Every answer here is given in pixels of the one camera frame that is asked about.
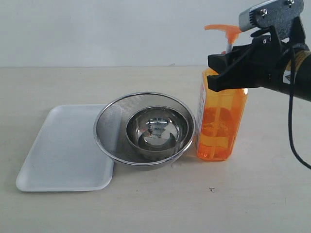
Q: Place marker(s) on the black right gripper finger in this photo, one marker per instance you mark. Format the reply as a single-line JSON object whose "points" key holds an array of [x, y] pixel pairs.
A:
{"points": [[220, 62], [244, 73]]}

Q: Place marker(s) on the orange pump soap bottle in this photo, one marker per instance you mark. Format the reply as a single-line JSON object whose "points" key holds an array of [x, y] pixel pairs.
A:
{"points": [[218, 120]]}

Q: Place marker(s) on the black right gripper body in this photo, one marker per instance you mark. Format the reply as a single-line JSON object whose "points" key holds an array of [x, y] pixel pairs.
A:
{"points": [[289, 61]]}

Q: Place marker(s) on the small stainless steel bowl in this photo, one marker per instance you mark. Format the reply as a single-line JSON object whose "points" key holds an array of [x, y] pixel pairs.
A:
{"points": [[157, 133]]}

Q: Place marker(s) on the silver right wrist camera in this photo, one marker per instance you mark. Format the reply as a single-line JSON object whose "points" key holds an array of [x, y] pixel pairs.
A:
{"points": [[279, 16]]}

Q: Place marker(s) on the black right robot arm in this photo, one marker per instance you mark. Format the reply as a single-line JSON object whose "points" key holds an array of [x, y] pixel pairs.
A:
{"points": [[266, 62]]}

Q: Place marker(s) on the steel mesh strainer basket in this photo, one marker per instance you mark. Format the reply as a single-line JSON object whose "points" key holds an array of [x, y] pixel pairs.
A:
{"points": [[110, 128]]}

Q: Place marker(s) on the white rectangular plastic tray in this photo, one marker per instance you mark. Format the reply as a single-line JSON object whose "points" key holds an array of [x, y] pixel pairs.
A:
{"points": [[65, 156]]}

